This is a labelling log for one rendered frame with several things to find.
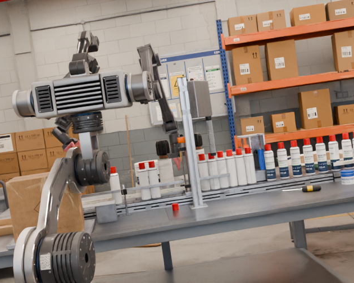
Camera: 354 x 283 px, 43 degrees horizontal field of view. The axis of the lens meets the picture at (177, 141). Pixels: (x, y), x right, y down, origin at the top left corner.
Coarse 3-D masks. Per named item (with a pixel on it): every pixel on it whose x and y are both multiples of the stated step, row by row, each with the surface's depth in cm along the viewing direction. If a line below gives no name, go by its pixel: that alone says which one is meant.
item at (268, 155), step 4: (268, 144) 249; (268, 148) 249; (264, 152) 251; (268, 152) 249; (272, 152) 249; (264, 156) 251; (268, 156) 249; (272, 156) 249; (268, 160) 249; (272, 160) 249; (268, 164) 249; (272, 164) 249; (268, 168) 250; (272, 168) 249; (268, 172) 250; (272, 172) 249; (268, 176) 250; (272, 176) 249; (268, 180) 251; (272, 180) 249
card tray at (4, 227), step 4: (0, 220) 251; (4, 220) 252; (8, 220) 252; (0, 224) 252; (4, 224) 252; (8, 224) 252; (0, 228) 227; (4, 228) 227; (8, 228) 227; (0, 232) 227; (4, 232) 227; (8, 232) 227; (12, 232) 227
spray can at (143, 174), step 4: (140, 164) 243; (144, 164) 245; (140, 168) 243; (144, 168) 244; (140, 172) 242; (144, 172) 242; (140, 176) 243; (144, 176) 242; (140, 180) 243; (144, 180) 242; (148, 180) 245; (140, 184) 243; (144, 184) 242; (148, 184) 244; (148, 188) 244; (144, 192) 243; (148, 192) 243; (144, 196) 243; (148, 196) 243
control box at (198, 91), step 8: (192, 80) 228; (200, 80) 234; (192, 88) 228; (200, 88) 233; (208, 88) 242; (192, 96) 229; (200, 96) 232; (208, 96) 241; (192, 104) 229; (200, 104) 231; (208, 104) 240; (192, 112) 230; (200, 112) 230; (208, 112) 239
